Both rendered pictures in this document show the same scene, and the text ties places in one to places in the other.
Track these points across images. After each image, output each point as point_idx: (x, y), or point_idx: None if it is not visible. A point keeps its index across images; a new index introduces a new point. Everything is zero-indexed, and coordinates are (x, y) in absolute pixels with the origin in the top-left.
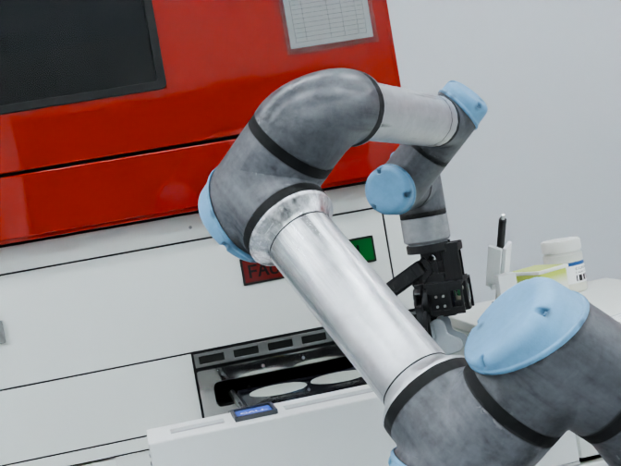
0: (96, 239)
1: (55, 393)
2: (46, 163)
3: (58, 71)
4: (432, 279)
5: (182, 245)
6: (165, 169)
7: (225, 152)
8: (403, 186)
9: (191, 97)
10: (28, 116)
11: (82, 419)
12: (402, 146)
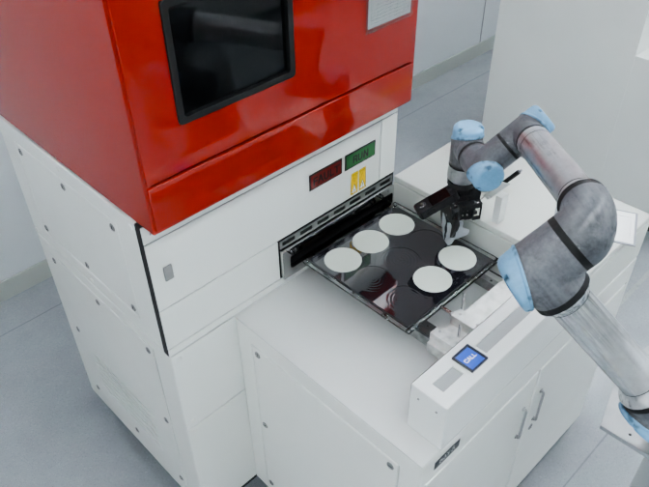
0: None
1: (202, 295)
2: (215, 153)
3: (224, 76)
4: (462, 200)
5: (279, 176)
6: (288, 136)
7: (323, 114)
8: (502, 178)
9: (308, 78)
10: (205, 120)
11: (217, 302)
12: (499, 149)
